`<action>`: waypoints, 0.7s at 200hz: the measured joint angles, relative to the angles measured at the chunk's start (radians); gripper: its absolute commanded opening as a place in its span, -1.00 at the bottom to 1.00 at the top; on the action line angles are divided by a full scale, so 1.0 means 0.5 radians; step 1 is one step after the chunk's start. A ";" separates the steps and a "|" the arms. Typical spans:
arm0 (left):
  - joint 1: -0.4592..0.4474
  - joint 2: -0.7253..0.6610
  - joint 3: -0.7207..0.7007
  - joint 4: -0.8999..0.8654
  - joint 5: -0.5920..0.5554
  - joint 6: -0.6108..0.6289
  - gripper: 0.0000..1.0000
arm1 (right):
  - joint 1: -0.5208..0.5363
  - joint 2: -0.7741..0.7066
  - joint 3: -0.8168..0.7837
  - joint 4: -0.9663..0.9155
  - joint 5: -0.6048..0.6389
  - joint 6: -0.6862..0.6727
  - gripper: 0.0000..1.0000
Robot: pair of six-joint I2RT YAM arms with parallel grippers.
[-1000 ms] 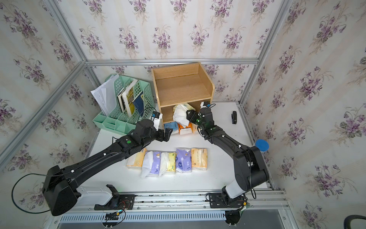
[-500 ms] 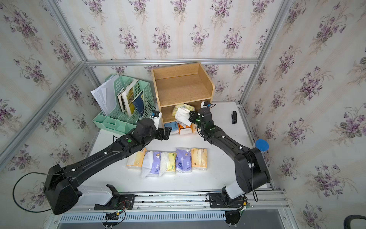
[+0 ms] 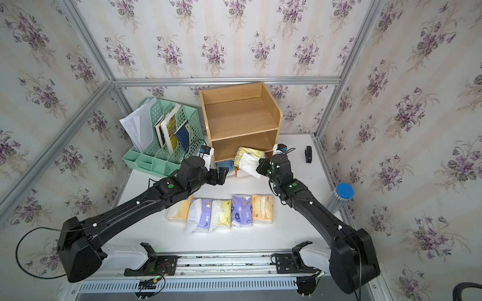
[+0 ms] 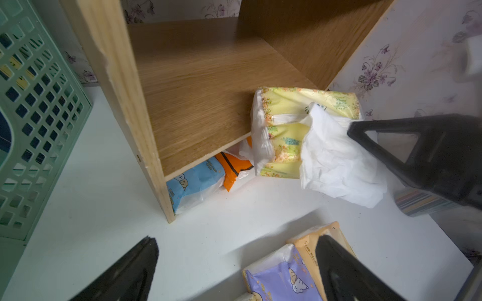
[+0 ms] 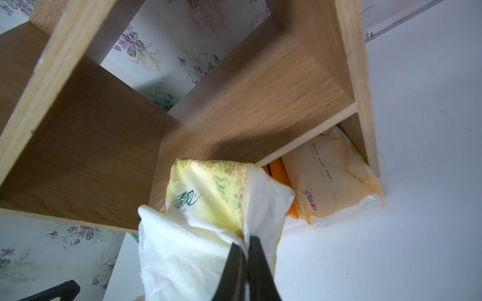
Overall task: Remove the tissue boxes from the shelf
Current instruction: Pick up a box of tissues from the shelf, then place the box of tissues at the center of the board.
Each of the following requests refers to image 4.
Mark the blue tissue pack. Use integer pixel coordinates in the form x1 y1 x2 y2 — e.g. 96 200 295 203
167 157 225 215

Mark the wooden three-tier shelf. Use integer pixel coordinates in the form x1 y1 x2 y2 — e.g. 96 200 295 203
62 1 391 222

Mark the beige tissue pack shelf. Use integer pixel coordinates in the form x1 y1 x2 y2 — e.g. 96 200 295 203
287 221 357 301

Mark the purple wet wipes pack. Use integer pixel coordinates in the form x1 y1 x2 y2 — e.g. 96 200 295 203
242 244 322 301

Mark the orange white tissue pack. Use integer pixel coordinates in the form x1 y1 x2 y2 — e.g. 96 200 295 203
215 137 256 192

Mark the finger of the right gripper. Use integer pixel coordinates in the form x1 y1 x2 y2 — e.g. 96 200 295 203
347 114 481 209

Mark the blue-capped straw tube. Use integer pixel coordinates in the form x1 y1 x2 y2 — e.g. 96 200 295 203
394 187 461 217

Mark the white green tissue pack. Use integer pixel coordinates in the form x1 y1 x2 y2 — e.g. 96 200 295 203
251 87 387 208

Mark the green plastic file organizer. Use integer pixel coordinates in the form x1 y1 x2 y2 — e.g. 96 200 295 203
1 1 92 290

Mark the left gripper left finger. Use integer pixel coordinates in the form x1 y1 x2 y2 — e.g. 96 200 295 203
72 237 159 301

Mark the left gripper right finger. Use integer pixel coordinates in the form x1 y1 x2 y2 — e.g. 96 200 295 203
316 236 403 300

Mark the dark blue book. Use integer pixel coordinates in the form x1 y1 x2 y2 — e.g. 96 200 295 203
0 112 13 168

